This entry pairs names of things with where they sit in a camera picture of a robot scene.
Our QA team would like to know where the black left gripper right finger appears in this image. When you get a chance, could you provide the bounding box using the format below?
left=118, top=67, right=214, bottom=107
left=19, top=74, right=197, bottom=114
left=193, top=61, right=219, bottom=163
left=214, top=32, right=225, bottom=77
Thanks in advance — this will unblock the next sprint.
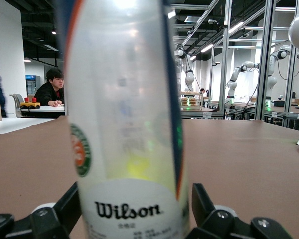
left=185, top=183, right=294, bottom=239

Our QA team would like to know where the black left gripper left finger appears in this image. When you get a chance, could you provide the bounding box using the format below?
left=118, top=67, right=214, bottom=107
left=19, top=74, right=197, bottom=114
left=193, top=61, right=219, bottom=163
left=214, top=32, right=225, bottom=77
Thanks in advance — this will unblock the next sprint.
left=0, top=182, right=83, bottom=239

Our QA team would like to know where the yellow tennis ball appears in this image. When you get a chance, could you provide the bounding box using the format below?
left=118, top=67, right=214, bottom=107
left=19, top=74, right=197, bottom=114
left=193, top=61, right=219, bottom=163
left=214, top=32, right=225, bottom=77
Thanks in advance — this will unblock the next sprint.
left=107, top=149, right=176, bottom=186

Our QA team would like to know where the clear Wilson tennis ball can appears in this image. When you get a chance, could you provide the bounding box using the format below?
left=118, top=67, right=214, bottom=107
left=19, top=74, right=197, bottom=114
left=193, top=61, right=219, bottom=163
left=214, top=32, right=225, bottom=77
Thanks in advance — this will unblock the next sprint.
left=56, top=0, right=190, bottom=239

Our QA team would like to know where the white desk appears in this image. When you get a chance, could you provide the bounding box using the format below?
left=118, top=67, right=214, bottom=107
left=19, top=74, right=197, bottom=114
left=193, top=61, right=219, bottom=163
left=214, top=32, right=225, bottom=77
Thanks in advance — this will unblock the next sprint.
left=20, top=105, right=66, bottom=119

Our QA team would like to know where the yellow emergency stop box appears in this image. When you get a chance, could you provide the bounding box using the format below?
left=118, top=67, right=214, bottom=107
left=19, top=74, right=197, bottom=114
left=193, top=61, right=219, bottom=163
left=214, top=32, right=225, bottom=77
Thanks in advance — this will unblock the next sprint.
left=20, top=97, right=41, bottom=110

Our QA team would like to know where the grey office chair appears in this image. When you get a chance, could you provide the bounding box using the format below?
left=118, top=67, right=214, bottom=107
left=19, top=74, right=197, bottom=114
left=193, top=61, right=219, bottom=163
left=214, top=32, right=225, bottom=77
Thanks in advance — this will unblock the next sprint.
left=9, top=93, right=25, bottom=118

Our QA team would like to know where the seated person black jacket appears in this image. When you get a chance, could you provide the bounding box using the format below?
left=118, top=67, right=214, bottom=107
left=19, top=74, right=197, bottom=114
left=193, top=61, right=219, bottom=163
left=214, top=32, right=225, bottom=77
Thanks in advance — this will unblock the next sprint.
left=34, top=67, right=65, bottom=108

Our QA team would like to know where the blue drinks fridge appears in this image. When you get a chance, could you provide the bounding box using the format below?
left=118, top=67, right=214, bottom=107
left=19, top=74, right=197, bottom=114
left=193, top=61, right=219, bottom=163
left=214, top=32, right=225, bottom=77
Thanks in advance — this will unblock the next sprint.
left=25, top=75, right=41, bottom=96

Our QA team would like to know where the wire rack with bread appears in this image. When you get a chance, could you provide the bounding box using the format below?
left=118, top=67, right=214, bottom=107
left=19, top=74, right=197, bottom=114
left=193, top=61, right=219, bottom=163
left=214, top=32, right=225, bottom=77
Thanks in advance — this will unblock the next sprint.
left=180, top=90, right=204, bottom=111

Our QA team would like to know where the tall aluminium frame column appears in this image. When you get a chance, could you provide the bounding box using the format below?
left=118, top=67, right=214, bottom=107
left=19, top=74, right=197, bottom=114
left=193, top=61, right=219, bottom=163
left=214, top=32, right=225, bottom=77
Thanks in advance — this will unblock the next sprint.
left=254, top=0, right=277, bottom=121
left=218, top=0, right=233, bottom=120
left=283, top=0, right=299, bottom=128

